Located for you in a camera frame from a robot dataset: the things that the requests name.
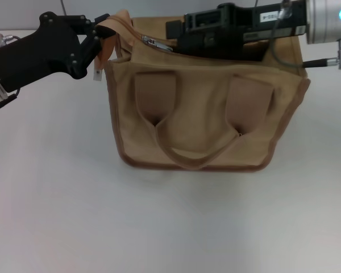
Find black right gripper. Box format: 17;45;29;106
165;0;309;56

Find gripper cable with plug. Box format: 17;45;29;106
268;0;341;70
0;33;22;47

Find silver metal zipper pull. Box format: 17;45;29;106
142;35;174;53

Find left gripper cable with plug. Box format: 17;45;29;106
0;33;22;47

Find khaki canvas food bag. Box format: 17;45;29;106
92;10;312;173

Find right gripper cable with plug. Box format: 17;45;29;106
268;0;341;70

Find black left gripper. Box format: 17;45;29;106
0;11;116;93

